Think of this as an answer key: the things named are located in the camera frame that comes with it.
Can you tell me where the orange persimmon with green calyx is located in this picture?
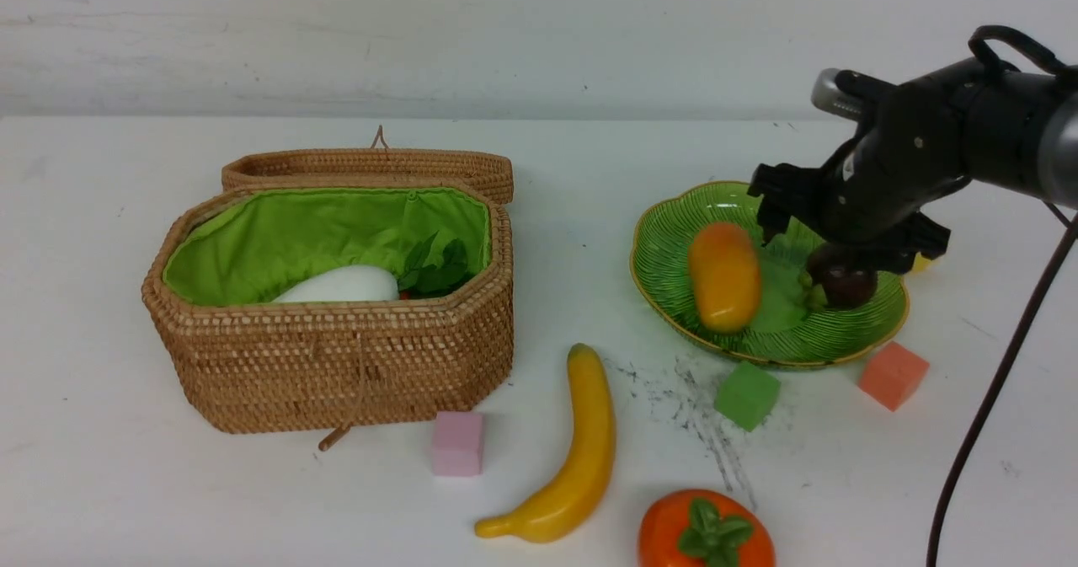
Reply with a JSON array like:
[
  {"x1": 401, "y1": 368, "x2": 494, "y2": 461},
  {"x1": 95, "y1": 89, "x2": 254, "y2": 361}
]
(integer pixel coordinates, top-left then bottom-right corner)
[{"x1": 637, "y1": 488, "x2": 776, "y2": 566}]

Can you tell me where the green leaf-shaped glass plate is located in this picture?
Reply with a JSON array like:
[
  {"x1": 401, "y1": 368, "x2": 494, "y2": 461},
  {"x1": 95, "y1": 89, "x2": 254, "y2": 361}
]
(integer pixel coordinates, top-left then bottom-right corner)
[{"x1": 630, "y1": 182, "x2": 910, "y2": 371}]

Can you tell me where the yellow foam cube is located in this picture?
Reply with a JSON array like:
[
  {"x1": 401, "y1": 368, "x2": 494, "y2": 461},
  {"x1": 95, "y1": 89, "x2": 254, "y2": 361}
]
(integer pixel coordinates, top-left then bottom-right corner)
[{"x1": 910, "y1": 253, "x2": 932, "y2": 274}]

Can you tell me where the orange yellow mango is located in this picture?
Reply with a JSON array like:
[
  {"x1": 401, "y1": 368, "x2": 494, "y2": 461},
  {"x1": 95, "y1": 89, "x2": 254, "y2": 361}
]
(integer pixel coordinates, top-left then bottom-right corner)
[{"x1": 686, "y1": 222, "x2": 762, "y2": 335}]

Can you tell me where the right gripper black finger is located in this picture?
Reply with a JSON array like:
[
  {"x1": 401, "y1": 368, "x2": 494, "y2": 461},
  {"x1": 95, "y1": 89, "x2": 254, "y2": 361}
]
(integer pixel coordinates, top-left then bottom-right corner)
[{"x1": 747, "y1": 163, "x2": 830, "y2": 243}]

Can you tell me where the woven rattan basket lid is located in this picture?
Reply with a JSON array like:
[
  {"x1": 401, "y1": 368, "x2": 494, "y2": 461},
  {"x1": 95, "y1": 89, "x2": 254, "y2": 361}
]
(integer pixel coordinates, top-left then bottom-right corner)
[{"x1": 221, "y1": 130, "x2": 515, "y2": 205}]

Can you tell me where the yellow banana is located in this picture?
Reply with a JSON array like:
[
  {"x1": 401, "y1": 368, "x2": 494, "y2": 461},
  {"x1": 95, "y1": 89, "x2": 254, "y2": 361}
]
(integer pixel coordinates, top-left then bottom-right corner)
[{"x1": 473, "y1": 343, "x2": 617, "y2": 544}]

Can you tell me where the dark red mangosteen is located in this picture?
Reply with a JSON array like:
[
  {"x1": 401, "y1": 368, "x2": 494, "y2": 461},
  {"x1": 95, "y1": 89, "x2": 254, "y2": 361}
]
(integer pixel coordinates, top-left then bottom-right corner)
[{"x1": 798, "y1": 243, "x2": 877, "y2": 312}]

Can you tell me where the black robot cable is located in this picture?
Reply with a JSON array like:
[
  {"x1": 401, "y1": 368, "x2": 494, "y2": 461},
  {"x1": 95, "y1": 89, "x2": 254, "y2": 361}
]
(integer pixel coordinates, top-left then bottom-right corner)
[{"x1": 926, "y1": 200, "x2": 1078, "y2": 567}]

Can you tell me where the pink foam cube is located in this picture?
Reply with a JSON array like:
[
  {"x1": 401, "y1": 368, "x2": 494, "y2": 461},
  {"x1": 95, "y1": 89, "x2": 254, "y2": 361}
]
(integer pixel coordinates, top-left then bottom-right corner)
[{"x1": 431, "y1": 412, "x2": 485, "y2": 478}]

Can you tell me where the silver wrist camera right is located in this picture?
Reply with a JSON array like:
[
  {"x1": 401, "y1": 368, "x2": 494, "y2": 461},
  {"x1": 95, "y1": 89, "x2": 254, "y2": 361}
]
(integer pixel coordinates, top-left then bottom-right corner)
[{"x1": 811, "y1": 68, "x2": 896, "y2": 122}]

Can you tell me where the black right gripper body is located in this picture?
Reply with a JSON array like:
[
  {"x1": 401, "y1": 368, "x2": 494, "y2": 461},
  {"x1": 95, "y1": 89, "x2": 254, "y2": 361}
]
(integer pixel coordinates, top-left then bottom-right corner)
[{"x1": 820, "y1": 68, "x2": 978, "y2": 247}]

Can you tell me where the woven rattan basket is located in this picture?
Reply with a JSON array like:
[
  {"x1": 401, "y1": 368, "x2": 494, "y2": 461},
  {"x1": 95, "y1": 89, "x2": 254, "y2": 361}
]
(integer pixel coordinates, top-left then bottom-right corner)
[{"x1": 141, "y1": 182, "x2": 515, "y2": 434}]

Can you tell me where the white radish with leaves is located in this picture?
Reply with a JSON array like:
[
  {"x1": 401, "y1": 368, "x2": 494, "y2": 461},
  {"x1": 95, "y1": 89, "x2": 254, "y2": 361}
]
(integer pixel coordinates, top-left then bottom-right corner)
[{"x1": 273, "y1": 233, "x2": 472, "y2": 303}]

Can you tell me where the coral foam cube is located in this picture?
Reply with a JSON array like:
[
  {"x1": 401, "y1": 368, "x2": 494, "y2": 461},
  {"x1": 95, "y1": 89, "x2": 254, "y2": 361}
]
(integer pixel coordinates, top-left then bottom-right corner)
[{"x1": 857, "y1": 341, "x2": 931, "y2": 412}]

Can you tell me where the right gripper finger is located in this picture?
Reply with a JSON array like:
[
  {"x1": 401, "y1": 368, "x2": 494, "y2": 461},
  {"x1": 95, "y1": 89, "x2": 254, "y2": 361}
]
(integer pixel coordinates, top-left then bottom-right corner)
[{"x1": 852, "y1": 212, "x2": 952, "y2": 275}]

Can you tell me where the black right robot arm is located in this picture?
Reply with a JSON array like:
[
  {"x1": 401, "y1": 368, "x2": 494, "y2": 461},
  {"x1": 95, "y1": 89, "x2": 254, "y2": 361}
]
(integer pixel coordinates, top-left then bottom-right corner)
[{"x1": 748, "y1": 24, "x2": 1077, "y2": 275}]

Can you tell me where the green foam cube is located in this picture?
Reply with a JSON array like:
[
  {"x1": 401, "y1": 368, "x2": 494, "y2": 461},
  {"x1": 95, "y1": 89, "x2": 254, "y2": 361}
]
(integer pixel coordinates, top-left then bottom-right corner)
[{"x1": 713, "y1": 362, "x2": 782, "y2": 432}]

